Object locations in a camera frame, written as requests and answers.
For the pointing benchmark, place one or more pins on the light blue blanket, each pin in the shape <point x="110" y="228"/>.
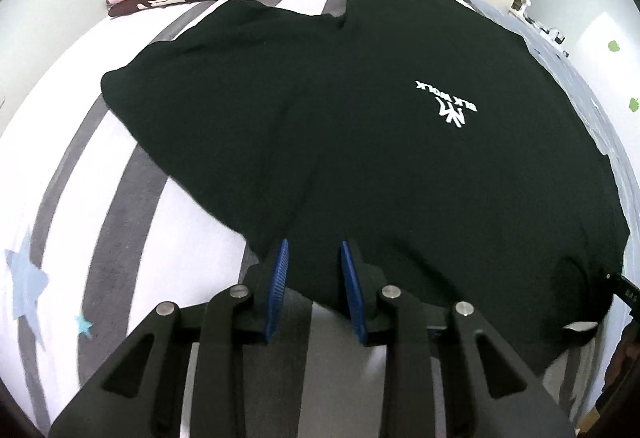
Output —
<point x="565" y="78"/>

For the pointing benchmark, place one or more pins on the black t-shirt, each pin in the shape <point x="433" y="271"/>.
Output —
<point x="375" y="143"/>

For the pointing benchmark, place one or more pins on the striped bed sheet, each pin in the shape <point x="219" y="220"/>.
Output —
<point x="100" y="198"/>

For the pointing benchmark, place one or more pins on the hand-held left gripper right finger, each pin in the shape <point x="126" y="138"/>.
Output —
<point x="351" y="288"/>

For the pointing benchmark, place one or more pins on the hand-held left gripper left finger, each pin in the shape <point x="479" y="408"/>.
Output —
<point x="277" y="288"/>

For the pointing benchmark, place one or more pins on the row of small ornaments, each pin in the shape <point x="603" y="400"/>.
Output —
<point x="540" y="21"/>

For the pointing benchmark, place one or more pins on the green apple wall sticker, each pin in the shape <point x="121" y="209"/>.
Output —
<point x="634" y="104"/>
<point x="614" y="46"/>

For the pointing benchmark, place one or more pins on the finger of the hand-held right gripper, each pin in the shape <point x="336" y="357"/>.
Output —
<point x="622" y="287"/>

